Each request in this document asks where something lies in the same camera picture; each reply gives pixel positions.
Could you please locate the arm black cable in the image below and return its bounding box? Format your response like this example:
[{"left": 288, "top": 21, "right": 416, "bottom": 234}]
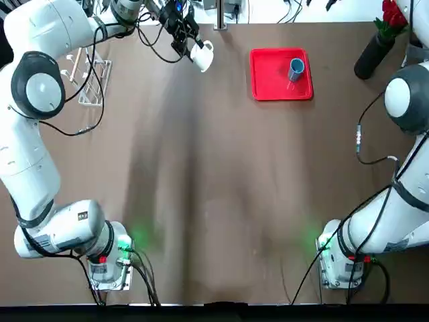
[
  {"left": 38, "top": 19, "right": 188, "bottom": 137},
  {"left": 354, "top": 89, "right": 400, "bottom": 166}
]

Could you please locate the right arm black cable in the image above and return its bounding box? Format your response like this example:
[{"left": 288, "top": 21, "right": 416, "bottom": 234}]
[{"left": 354, "top": 89, "right": 400, "bottom": 166}]

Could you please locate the blue enamel cup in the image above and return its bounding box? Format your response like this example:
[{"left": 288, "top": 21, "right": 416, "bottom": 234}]
[{"left": 288, "top": 57, "right": 306, "bottom": 83}]

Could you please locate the white cup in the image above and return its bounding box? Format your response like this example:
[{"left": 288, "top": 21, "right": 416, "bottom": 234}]
[{"left": 189, "top": 40, "right": 216, "bottom": 73}]

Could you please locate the red plastic tray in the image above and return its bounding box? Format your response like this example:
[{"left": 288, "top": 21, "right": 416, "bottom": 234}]
[{"left": 249, "top": 48, "right": 314, "bottom": 103}]

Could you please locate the red tulip bouquet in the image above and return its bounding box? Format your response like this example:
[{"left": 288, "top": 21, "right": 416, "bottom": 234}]
[{"left": 373, "top": 0, "right": 410, "bottom": 38}]

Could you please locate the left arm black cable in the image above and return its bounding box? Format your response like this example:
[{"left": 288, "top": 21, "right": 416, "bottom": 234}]
[{"left": 38, "top": 19, "right": 188, "bottom": 137}]

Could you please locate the aluminium frame post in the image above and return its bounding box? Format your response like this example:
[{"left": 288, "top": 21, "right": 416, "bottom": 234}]
[{"left": 215, "top": 0, "right": 229, "bottom": 32}]

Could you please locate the white wire cup rack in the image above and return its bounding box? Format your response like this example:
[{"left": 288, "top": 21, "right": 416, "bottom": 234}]
[{"left": 60, "top": 46, "right": 113, "bottom": 108}]

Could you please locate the black ribbed vase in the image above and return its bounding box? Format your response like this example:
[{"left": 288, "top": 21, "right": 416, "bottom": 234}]
[{"left": 353, "top": 32, "right": 400, "bottom": 81}]

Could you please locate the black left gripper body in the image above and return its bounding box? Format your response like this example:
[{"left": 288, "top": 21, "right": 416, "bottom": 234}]
[{"left": 158, "top": 9, "right": 199, "bottom": 44}]

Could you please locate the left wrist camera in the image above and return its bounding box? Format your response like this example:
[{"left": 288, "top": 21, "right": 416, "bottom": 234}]
[{"left": 165, "top": 0, "right": 189, "bottom": 13}]

